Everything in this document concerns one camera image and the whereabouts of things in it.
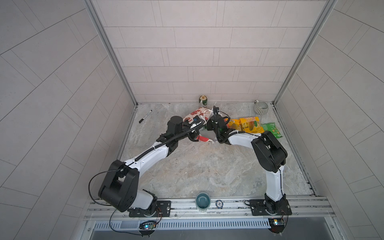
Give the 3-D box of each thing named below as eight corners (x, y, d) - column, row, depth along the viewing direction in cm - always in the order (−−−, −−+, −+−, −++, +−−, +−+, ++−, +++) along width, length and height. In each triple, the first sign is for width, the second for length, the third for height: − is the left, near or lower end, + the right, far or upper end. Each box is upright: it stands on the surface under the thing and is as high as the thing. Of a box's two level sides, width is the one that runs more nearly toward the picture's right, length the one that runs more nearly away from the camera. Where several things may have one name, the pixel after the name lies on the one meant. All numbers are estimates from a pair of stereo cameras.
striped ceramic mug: (253, 115, 111) (255, 110, 106) (253, 105, 117) (255, 100, 113) (265, 117, 109) (268, 112, 105) (265, 107, 116) (267, 102, 112)
